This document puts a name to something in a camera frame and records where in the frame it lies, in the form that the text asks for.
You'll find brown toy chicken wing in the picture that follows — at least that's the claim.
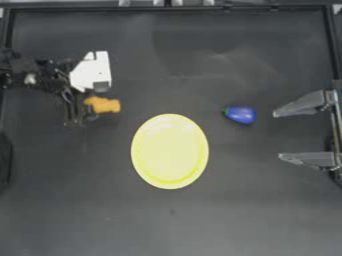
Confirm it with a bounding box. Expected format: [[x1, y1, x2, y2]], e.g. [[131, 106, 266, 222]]
[[83, 95, 123, 115]]

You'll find yellow plate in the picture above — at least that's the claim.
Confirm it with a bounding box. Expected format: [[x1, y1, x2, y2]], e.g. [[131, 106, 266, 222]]
[[130, 113, 211, 190]]

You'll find purple toy eggplant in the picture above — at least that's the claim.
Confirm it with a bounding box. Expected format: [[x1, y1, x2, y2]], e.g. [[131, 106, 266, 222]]
[[222, 105, 258, 126]]

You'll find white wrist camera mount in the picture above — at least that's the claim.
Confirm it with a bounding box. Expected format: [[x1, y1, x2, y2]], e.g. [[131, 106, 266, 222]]
[[68, 50, 114, 94]]

